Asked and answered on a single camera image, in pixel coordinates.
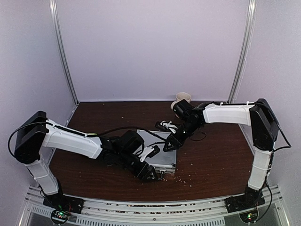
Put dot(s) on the left circuit board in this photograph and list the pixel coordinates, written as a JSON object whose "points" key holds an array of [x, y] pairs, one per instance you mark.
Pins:
{"points": [[59, 217]]}

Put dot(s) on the left aluminium frame post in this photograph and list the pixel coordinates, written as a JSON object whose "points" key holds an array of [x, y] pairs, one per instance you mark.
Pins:
{"points": [[62, 54]]}

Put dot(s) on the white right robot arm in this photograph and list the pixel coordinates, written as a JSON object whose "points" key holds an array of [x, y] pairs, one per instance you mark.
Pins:
{"points": [[258, 115]]}

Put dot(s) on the right circuit board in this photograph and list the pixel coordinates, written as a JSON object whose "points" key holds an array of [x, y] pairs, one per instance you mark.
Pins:
{"points": [[249, 216]]}

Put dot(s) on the cream ceramic mug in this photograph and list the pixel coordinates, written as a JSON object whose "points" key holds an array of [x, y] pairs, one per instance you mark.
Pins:
{"points": [[181, 96]]}

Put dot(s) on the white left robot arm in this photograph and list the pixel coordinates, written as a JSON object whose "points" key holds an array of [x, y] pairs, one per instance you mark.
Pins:
{"points": [[38, 131]]}

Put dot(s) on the aluminium front rail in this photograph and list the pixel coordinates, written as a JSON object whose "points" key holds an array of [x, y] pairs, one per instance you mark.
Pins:
{"points": [[203, 212]]}

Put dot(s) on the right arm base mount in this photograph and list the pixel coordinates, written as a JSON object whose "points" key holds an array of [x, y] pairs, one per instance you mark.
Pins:
{"points": [[242, 202]]}

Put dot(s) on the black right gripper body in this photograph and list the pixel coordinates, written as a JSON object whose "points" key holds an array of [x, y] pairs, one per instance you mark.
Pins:
{"points": [[190, 129]]}

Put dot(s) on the right aluminium frame post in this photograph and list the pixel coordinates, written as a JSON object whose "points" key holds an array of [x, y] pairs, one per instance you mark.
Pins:
{"points": [[250, 18]]}

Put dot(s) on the circuit board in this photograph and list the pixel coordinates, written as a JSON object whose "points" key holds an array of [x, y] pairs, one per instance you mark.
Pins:
{"points": [[59, 217], [249, 216]]}

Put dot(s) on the aluminium poker case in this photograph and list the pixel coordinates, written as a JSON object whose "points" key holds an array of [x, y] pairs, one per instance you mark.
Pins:
{"points": [[164, 162]]}

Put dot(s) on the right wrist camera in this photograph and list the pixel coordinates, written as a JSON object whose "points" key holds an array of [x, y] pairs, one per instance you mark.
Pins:
{"points": [[182, 109]]}

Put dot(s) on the aluminium frame post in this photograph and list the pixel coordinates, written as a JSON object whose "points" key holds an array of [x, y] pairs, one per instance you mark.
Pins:
{"points": [[250, 18], [62, 54]]}

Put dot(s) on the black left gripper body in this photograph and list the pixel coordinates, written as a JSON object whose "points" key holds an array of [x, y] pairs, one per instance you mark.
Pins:
{"points": [[124, 160]]}

